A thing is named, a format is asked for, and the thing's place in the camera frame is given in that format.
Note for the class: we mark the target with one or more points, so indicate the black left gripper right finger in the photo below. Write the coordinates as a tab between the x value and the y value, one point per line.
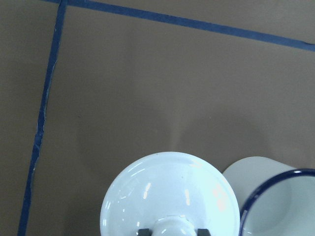
203	232

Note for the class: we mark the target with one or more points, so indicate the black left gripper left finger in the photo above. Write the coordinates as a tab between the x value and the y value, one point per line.
143	232

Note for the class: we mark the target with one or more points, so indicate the white ceramic lid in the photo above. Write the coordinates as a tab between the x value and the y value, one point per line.
172	194

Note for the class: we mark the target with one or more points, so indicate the white enamel mug blue rim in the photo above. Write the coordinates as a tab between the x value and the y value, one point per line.
274	199

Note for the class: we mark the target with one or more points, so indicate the crossing blue tape strip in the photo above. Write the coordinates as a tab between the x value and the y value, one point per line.
191	23

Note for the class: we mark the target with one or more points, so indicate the long blue tape strip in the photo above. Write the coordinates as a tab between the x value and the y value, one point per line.
41	120

